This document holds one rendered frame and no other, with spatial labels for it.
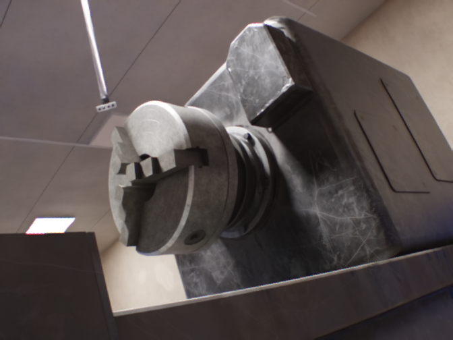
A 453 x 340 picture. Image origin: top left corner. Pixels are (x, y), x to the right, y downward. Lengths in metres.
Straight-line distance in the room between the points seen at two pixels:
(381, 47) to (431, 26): 0.54
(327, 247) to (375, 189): 0.12
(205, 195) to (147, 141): 0.14
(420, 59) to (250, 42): 3.66
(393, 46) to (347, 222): 3.91
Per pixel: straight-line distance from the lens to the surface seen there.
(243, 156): 0.75
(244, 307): 0.34
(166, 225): 0.67
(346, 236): 0.69
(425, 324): 0.62
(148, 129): 0.72
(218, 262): 0.89
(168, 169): 0.63
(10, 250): 0.25
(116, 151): 0.74
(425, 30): 4.45
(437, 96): 4.24
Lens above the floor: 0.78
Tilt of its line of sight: 23 degrees up
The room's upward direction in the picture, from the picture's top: 19 degrees counter-clockwise
